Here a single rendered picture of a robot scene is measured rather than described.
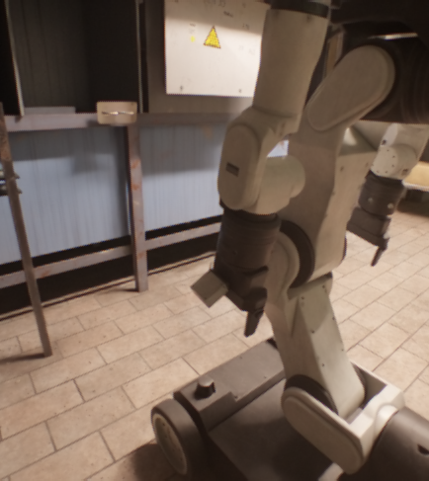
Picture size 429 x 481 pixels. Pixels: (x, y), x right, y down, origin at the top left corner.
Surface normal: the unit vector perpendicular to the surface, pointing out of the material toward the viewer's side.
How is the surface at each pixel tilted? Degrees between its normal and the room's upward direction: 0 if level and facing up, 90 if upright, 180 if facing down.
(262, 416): 0
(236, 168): 90
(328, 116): 90
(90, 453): 0
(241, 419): 0
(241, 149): 90
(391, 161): 90
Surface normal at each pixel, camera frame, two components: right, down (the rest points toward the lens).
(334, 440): -0.78, 0.22
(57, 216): 0.61, 0.32
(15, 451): 0.02, -0.92
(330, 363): 0.55, -0.20
